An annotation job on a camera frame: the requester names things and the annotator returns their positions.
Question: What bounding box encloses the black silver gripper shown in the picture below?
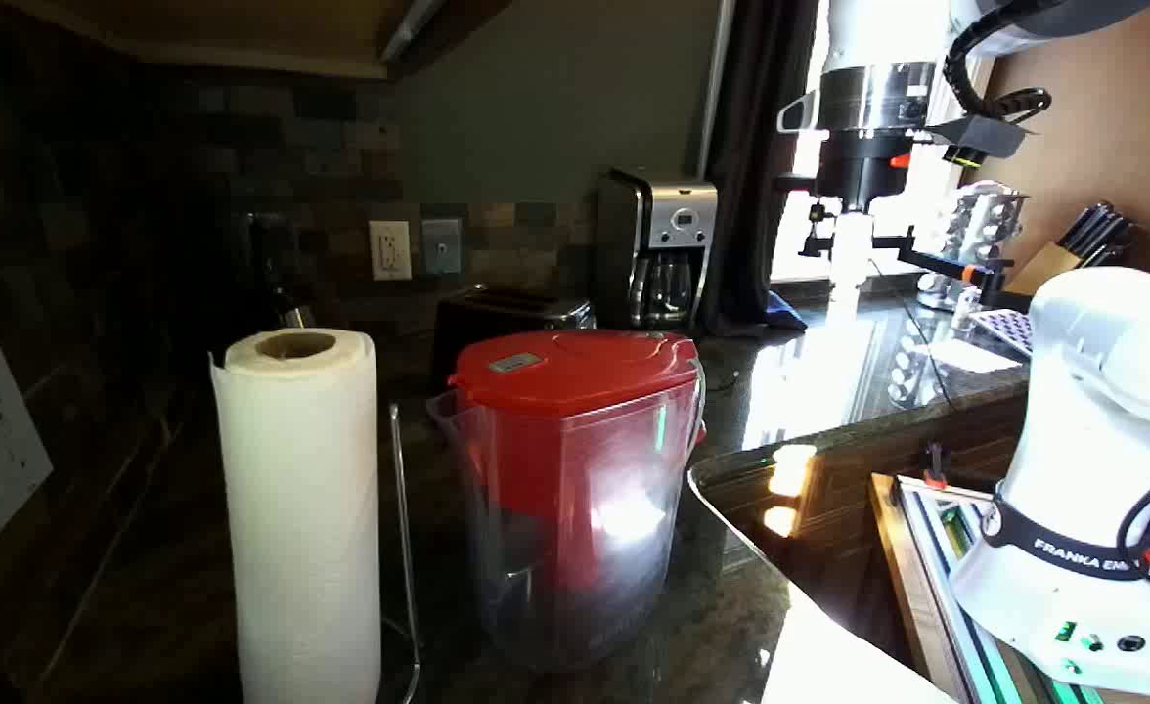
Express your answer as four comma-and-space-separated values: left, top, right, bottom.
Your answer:
774, 61, 933, 203

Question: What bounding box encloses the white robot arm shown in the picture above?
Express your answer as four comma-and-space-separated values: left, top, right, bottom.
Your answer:
777, 0, 1150, 696

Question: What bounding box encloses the black silver coffee maker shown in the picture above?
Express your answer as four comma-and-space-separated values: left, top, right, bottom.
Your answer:
590, 171, 718, 328

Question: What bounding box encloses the wooden knife block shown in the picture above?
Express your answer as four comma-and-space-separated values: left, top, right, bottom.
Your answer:
1005, 201, 1135, 296

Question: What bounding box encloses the black toaster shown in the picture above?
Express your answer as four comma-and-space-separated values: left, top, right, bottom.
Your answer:
431, 284, 596, 387

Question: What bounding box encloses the red lidded water pitcher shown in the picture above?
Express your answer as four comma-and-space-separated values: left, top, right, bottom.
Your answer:
427, 328, 704, 671

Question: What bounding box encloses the white paper towel roll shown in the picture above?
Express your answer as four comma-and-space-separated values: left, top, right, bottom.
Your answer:
210, 328, 383, 704

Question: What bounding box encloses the blue light switch plate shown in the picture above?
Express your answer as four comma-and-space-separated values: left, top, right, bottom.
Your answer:
418, 219, 463, 276

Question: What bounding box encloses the white light switch plate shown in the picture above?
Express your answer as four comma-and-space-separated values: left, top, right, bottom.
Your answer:
368, 219, 411, 281

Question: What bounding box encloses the wire paper towel holder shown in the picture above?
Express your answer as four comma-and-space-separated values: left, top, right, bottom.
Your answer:
386, 403, 421, 704

